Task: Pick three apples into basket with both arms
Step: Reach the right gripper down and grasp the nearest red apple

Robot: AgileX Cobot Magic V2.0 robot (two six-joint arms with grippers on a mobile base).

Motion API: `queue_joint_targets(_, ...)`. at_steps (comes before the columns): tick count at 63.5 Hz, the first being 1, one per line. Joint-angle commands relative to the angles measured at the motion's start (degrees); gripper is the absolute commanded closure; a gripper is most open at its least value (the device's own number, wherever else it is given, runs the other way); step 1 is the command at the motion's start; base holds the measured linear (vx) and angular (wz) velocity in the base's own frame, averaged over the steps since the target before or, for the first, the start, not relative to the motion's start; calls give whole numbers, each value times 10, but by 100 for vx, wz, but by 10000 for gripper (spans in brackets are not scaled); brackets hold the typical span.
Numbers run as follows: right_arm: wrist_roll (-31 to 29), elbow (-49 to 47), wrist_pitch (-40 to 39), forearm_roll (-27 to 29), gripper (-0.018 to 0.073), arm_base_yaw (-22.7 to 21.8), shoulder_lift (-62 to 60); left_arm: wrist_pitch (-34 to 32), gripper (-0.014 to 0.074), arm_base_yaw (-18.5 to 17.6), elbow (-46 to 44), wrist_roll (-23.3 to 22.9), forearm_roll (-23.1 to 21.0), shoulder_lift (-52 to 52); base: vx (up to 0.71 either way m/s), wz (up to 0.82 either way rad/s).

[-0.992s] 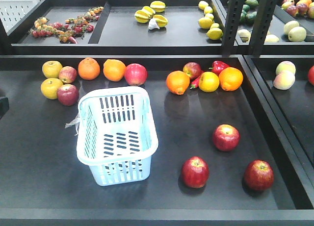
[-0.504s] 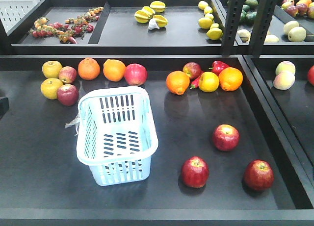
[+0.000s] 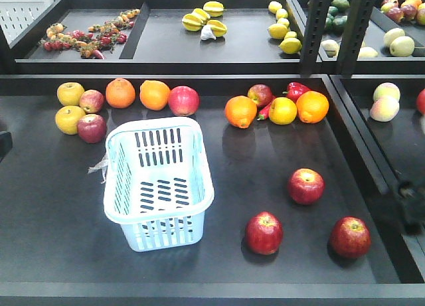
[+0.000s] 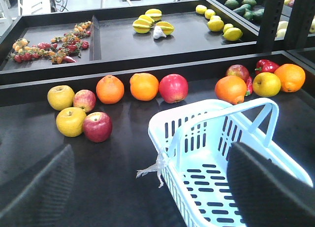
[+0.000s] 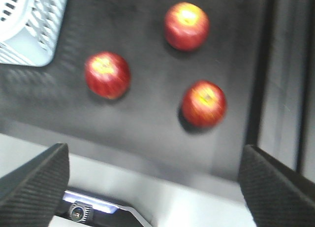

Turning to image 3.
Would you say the light blue plastic basket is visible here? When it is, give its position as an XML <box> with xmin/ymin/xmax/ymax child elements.
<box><xmin>104</xmin><ymin>117</ymin><xmax>214</xmax><ymax>252</ymax></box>

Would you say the black wooden fruit stand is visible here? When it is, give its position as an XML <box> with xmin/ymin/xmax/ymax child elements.
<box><xmin>1</xmin><ymin>0</ymin><xmax>424</xmax><ymax>305</ymax></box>

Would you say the orange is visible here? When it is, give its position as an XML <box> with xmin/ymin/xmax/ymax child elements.
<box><xmin>139</xmin><ymin>80</ymin><xmax>171</xmax><ymax>111</ymax></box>
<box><xmin>296</xmin><ymin>90</ymin><xmax>329</xmax><ymax>123</ymax></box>
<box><xmin>224</xmin><ymin>96</ymin><xmax>257</xmax><ymax>129</ymax></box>
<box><xmin>106</xmin><ymin>78</ymin><xmax>135</xmax><ymax>109</ymax></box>

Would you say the pink red apple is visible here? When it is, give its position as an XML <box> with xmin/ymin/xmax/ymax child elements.
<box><xmin>168</xmin><ymin>86</ymin><xmax>200</xmax><ymax>116</ymax></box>

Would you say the red chili pepper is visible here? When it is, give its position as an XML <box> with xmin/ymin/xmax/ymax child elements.
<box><xmin>256</xmin><ymin>100</ymin><xmax>274</xmax><ymax>121</ymax></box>

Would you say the red green apple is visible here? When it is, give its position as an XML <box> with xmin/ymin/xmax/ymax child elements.
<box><xmin>247</xmin><ymin>84</ymin><xmax>274</xmax><ymax>108</ymax></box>

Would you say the orange far left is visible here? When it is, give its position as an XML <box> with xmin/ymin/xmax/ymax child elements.
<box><xmin>139</xmin><ymin>80</ymin><xmax>171</xmax><ymax>111</ymax></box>

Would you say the yellow round fruit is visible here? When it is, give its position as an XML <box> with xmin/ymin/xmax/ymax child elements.
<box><xmin>269</xmin><ymin>97</ymin><xmax>298</xmax><ymax>125</ymax></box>

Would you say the red bell pepper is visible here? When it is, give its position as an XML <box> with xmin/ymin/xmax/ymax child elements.
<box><xmin>282</xmin><ymin>82</ymin><xmax>310</xmax><ymax>103</ymax></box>

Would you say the orange right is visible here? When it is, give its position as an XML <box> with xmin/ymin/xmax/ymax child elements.
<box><xmin>296</xmin><ymin>90</ymin><xmax>329</xmax><ymax>123</ymax></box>

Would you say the clear plastic tag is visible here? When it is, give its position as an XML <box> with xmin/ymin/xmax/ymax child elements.
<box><xmin>87</xmin><ymin>153</ymin><xmax>108</xmax><ymax>184</ymax></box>

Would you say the white garlic bulb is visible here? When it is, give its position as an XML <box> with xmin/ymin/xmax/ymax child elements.
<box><xmin>201</xmin><ymin>25</ymin><xmax>216</xmax><ymax>41</ymax></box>

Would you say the yellow starfruit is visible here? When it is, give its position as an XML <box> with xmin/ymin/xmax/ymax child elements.
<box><xmin>207</xmin><ymin>19</ymin><xmax>228</xmax><ymax>37</ymax></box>

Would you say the dark red small apple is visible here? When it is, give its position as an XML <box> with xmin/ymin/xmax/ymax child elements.
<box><xmin>77</xmin><ymin>114</ymin><xmax>107</xmax><ymax>144</ymax></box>

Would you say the small pink apple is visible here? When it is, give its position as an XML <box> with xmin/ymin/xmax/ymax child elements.
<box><xmin>79</xmin><ymin>90</ymin><xmax>104</xmax><ymax>114</ymax></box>

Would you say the yellow apple front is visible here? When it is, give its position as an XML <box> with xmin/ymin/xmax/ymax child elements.
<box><xmin>55</xmin><ymin>106</ymin><xmax>86</xmax><ymax>135</ymax></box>

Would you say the yellow apple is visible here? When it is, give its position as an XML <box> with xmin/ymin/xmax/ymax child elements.
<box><xmin>55</xmin><ymin>106</ymin><xmax>86</xmax><ymax>135</ymax></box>
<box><xmin>56</xmin><ymin>82</ymin><xmax>85</xmax><ymax>106</ymax></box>

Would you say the peach rear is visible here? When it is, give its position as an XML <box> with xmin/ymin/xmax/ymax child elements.
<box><xmin>373</xmin><ymin>82</ymin><xmax>400</xmax><ymax>102</ymax></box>

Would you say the red apple back left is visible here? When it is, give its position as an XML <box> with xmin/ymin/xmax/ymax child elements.
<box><xmin>416</xmin><ymin>89</ymin><xmax>425</xmax><ymax>115</ymax></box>

